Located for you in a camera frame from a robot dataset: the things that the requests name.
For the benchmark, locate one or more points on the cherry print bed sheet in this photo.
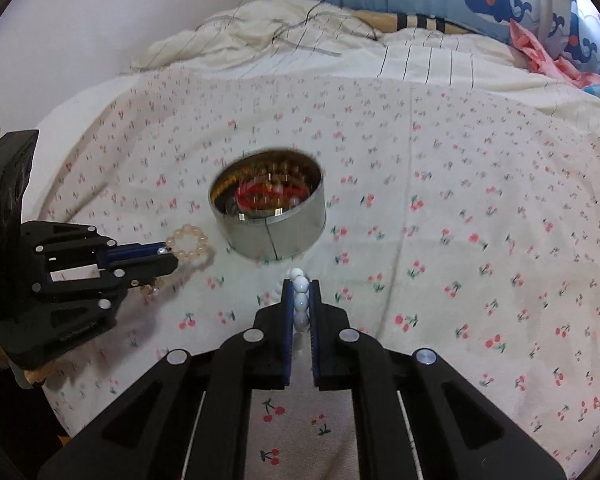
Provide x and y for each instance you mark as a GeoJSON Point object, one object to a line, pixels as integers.
{"type": "Point", "coordinates": [455, 235]}

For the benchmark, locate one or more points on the tan plaid pillow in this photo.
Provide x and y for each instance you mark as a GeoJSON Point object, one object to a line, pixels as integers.
{"type": "Point", "coordinates": [415, 21]}

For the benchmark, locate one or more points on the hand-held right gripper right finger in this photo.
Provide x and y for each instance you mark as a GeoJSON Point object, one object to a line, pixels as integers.
{"type": "Point", "coordinates": [314, 325]}

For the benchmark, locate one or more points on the small clear bead trinket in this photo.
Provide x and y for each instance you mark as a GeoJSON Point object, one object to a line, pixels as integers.
{"type": "Point", "coordinates": [150, 291]}

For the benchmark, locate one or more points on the pink cloth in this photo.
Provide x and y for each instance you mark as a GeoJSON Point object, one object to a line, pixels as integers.
{"type": "Point", "coordinates": [545, 60]}

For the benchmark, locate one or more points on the white striped duvet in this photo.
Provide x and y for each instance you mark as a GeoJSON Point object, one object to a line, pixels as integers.
{"type": "Point", "coordinates": [430, 55]}

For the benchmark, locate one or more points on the round metal tin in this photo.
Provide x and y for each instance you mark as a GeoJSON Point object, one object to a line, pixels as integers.
{"type": "Point", "coordinates": [280, 232]}

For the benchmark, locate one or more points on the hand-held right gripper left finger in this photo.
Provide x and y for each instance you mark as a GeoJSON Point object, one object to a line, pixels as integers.
{"type": "Point", "coordinates": [287, 320]}

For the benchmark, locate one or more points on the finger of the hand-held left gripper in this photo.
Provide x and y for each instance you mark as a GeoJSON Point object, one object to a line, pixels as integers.
{"type": "Point", "coordinates": [135, 251]}
{"type": "Point", "coordinates": [145, 267]}

